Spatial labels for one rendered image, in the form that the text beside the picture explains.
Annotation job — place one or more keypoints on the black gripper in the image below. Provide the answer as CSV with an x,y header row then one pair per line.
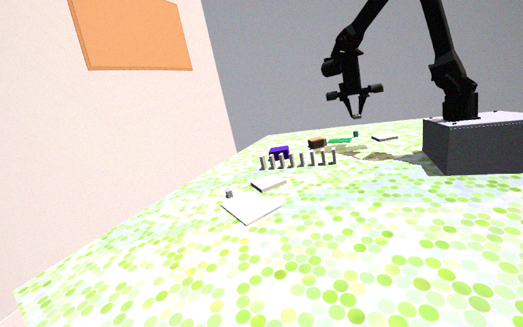
x,y
351,82

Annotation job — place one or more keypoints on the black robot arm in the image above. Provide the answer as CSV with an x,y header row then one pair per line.
x,y
448,73

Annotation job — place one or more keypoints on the purple rectangular block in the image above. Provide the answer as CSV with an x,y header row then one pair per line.
x,y
280,149

